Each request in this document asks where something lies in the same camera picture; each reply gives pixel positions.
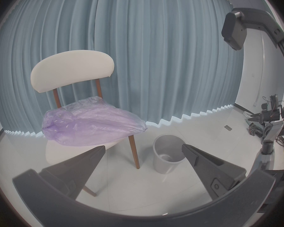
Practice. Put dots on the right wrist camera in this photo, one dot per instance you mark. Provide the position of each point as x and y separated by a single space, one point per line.
273 101

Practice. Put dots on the blue-green curtain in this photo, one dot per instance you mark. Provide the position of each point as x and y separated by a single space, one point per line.
156 55

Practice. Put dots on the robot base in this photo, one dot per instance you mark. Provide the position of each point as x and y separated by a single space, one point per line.
265 162

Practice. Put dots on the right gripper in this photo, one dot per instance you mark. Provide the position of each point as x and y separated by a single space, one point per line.
269 115

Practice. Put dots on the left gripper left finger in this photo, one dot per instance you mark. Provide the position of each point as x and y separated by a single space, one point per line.
80 167

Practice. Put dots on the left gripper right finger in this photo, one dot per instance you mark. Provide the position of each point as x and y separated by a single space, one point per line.
210 169

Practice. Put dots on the purple plastic bag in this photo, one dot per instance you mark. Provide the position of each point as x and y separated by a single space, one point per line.
90 124

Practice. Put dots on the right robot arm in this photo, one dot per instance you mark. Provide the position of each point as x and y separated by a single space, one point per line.
275 131

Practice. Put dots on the white padded wooden chair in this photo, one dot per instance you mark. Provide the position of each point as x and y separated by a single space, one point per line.
71 67

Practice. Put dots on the grey trash bin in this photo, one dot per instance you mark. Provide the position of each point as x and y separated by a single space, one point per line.
161 165

